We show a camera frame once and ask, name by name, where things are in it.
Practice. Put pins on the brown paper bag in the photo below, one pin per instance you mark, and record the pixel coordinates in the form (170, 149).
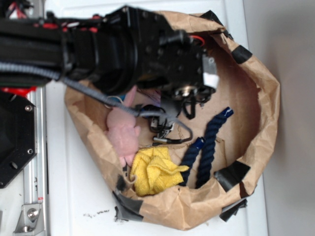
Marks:
(244, 144)

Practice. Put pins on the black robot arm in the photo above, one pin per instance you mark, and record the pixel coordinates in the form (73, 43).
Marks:
(36, 51)

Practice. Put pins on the aluminium rail frame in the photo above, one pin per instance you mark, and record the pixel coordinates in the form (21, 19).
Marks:
(34, 218)

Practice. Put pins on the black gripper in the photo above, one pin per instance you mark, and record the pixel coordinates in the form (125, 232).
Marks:
(141, 49)

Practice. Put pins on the pink plush toy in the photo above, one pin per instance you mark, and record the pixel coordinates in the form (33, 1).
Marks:
(123, 134)

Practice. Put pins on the blue knitted ball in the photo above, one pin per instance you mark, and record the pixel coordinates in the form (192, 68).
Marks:
(119, 99)

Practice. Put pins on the yellow cloth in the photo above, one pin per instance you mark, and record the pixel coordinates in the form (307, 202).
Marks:
(154, 171)

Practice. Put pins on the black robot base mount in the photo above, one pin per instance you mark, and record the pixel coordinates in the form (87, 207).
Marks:
(17, 136)

